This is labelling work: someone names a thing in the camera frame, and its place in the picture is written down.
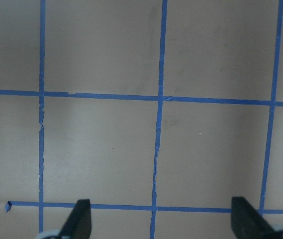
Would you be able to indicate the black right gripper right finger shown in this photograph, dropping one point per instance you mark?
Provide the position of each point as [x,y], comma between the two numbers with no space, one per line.
[247,223]

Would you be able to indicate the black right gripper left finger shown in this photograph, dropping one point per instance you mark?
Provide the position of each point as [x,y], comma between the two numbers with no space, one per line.
[77,226]

